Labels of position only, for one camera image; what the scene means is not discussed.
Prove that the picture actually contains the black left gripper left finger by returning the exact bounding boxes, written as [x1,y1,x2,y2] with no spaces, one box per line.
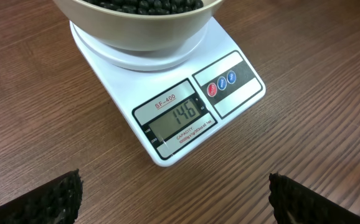
[0,169,83,224]

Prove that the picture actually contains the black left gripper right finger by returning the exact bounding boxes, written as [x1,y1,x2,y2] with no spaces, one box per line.
[268,173,360,224]

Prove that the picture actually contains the white digital kitchen scale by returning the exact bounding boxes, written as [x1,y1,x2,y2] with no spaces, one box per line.
[70,19,266,167]

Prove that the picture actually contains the white round bowl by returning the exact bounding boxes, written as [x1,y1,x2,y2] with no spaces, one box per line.
[54,0,224,51]

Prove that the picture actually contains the black beans in bowl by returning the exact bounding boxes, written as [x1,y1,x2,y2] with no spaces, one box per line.
[85,0,204,16]

